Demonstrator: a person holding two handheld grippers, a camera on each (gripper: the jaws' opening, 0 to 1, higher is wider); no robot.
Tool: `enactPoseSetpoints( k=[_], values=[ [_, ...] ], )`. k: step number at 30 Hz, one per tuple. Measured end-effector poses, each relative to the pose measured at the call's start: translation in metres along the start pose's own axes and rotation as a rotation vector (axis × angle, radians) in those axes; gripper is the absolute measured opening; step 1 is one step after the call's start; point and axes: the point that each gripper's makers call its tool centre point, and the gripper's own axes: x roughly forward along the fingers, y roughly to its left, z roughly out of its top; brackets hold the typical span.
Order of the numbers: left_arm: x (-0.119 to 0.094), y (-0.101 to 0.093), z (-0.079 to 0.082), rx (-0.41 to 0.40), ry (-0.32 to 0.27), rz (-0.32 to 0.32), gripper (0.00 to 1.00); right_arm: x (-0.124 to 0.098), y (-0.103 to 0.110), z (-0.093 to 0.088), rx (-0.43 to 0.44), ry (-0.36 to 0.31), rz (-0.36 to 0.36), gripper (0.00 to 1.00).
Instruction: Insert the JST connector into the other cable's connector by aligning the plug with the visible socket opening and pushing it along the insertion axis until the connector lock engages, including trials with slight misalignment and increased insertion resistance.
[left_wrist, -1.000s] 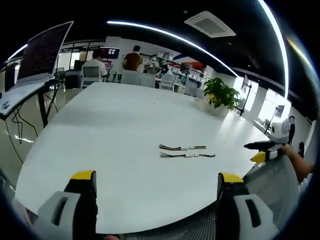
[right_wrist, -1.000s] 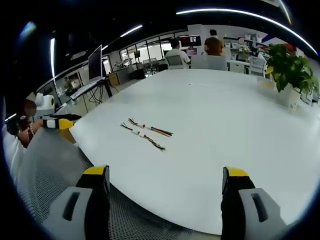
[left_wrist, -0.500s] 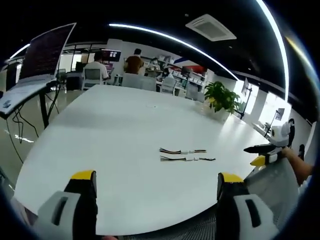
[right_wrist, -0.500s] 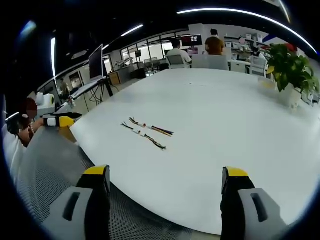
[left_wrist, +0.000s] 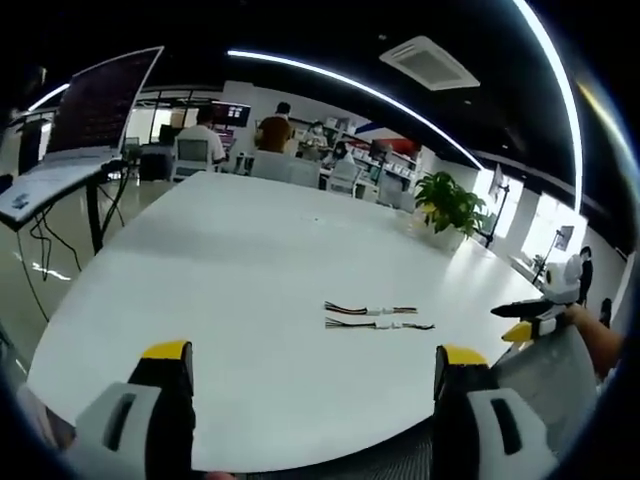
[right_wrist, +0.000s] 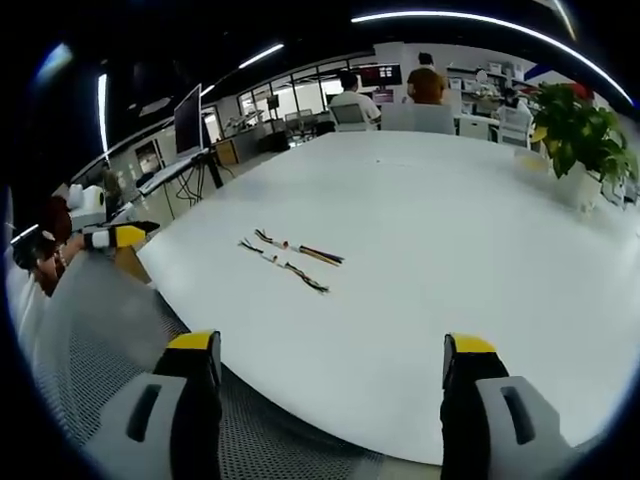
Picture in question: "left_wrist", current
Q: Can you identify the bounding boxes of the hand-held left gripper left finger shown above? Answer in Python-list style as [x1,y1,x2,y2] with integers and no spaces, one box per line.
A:
[74,339,197,480]

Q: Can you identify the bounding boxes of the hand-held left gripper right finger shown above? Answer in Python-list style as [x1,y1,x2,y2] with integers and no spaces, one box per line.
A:
[431,343,559,480]

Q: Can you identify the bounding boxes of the black tripod stand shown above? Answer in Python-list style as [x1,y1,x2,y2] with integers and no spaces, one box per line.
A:
[485,163,512,250]
[533,224,576,286]

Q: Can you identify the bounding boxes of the green potted plant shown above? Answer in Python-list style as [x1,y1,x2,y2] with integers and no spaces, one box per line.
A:
[413,170,495,239]

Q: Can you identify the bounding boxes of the curved ceiling light strip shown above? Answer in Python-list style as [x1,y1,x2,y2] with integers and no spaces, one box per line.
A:
[512,0,586,216]

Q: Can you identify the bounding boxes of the white office chair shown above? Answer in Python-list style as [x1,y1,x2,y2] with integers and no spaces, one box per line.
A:
[248,148,322,190]
[325,160,363,200]

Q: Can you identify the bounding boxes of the grey office chair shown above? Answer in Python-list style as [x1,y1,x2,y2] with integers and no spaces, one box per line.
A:
[171,135,212,182]

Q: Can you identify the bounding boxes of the ceiling air conditioner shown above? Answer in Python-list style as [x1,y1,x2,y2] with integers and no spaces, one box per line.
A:
[378,34,482,92]

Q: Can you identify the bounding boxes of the long ceiling light strip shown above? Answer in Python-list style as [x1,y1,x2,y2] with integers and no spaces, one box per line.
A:
[227,48,485,171]

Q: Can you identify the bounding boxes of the open laptop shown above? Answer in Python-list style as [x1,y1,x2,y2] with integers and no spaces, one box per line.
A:
[0,45,166,232]

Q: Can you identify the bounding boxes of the short ceiling light strip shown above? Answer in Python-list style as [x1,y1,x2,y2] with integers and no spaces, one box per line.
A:
[25,82,72,113]

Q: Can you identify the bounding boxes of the black hanging cables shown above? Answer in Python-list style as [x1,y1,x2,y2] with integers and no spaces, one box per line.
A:
[14,169,132,321]

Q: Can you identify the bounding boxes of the wall monitor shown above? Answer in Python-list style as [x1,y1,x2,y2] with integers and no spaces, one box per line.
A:
[211,100,252,127]

